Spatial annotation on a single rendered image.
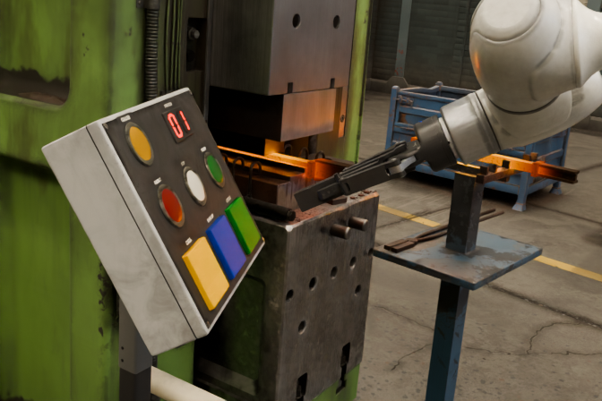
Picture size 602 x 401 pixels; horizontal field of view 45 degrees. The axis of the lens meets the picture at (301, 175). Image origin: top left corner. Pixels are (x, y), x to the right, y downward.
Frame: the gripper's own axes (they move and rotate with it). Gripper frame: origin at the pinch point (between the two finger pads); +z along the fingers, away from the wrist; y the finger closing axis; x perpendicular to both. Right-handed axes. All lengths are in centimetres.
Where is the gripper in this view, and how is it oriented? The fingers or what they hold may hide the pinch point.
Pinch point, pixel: (319, 192)
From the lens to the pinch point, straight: 106.7
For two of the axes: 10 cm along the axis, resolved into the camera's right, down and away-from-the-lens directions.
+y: 1.5, -2.3, 9.6
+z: -8.9, 3.9, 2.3
